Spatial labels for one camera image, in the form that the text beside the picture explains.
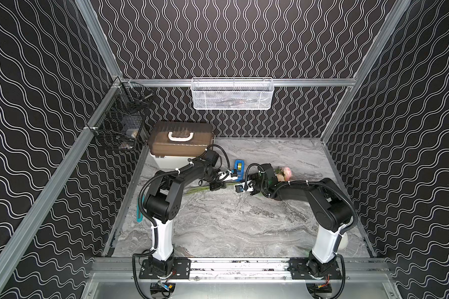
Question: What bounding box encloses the pink artificial flower bouquet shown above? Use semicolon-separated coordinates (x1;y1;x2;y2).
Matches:
185;166;293;196

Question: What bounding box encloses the blue tape dispenser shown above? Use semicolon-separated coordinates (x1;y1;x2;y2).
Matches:
234;159;245;181

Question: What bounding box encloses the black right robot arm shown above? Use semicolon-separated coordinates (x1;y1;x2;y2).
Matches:
241;163;358;278

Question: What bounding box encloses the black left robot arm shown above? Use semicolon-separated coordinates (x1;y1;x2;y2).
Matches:
132;144;233;299

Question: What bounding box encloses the white tape roll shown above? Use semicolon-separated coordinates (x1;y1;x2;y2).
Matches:
338;232;349;251

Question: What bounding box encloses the brown lid white storage box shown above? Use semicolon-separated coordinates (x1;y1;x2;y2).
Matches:
148;122;215;169

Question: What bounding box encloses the teal comb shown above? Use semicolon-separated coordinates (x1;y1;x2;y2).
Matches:
136;196;143;223

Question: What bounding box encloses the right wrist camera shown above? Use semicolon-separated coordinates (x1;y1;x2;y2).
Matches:
234;180;254;193

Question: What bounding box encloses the white mesh wall basket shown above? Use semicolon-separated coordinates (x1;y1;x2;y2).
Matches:
190;77;274;110

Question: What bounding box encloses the black wire wall basket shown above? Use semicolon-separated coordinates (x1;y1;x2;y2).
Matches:
87;78;155;152

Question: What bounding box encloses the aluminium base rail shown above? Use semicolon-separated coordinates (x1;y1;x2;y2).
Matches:
81;257;401;299

